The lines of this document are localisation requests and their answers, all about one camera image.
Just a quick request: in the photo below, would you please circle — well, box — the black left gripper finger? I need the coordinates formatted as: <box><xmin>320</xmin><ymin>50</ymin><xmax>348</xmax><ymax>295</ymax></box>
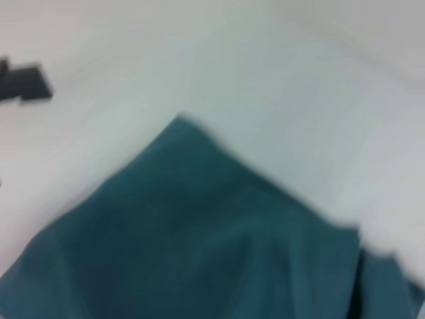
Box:
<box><xmin>0</xmin><ymin>56</ymin><xmax>54</xmax><ymax>106</ymax></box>

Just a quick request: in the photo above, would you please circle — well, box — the teal blue FREE t-shirt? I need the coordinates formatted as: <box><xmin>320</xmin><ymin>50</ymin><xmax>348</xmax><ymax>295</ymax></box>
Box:
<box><xmin>0</xmin><ymin>113</ymin><xmax>425</xmax><ymax>319</ymax></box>

